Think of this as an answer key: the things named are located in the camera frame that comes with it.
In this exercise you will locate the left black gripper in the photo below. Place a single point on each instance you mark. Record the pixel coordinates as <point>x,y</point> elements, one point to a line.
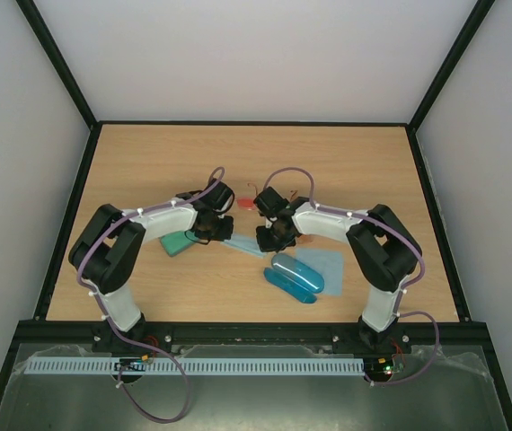
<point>225,235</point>

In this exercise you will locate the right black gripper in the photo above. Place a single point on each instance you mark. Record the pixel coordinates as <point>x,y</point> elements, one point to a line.
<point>271,239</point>

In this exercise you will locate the light blue cleaning cloth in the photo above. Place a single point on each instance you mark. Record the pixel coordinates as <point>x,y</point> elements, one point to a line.
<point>244,244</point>

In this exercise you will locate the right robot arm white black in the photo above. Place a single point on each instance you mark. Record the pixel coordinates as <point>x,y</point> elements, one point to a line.
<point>386,253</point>

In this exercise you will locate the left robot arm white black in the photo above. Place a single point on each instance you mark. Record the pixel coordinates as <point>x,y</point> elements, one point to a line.
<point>105,253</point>

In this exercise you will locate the orange sunglasses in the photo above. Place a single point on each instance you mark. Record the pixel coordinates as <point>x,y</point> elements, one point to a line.
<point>307,238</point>

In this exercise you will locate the red sunglasses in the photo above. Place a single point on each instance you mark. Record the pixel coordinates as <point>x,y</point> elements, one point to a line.
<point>247,202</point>

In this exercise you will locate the blue transparent glasses case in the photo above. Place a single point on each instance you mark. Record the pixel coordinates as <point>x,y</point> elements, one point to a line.
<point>295,278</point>

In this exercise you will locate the green glasses case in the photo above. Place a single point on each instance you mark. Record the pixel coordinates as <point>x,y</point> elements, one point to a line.
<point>176,243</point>

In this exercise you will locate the black metal frame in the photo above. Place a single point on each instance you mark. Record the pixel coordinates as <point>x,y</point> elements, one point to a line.
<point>464,332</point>

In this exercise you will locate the light blue slotted cable duct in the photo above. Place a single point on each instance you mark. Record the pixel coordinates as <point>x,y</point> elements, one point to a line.
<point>53,365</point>

